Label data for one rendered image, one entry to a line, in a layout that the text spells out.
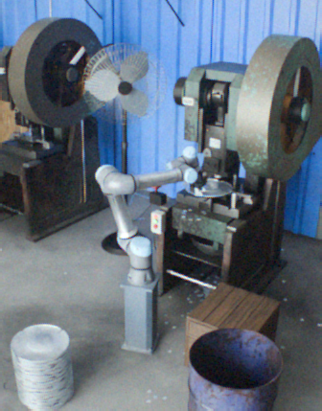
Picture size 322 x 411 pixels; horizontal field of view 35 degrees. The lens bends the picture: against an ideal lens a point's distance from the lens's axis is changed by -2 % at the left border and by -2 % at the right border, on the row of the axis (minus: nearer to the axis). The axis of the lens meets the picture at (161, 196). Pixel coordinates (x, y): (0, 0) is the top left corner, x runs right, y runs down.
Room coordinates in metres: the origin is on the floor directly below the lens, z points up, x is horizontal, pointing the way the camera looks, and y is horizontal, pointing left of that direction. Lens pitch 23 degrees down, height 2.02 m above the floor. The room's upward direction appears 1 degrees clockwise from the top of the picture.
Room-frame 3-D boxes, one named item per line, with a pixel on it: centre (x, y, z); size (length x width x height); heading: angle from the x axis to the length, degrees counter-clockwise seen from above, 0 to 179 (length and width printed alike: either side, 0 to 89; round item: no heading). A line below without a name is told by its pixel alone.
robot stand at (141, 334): (2.50, 0.10, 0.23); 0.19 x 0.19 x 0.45; 74
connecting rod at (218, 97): (3.13, -0.37, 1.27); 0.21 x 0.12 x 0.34; 146
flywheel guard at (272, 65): (3.02, -0.71, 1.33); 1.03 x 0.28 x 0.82; 146
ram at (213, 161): (3.09, -0.34, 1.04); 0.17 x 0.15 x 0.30; 146
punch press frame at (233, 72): (3.25, -0.45, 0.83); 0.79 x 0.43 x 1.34; 146
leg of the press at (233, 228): (3.09, -0.67, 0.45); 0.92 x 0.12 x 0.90; 146
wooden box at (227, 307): (2.36, -0.41, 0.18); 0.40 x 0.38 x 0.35; 148
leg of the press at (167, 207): (3.39, -0.23, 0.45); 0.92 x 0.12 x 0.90; 146
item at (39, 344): (2.05, 0.59, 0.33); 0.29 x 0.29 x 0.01
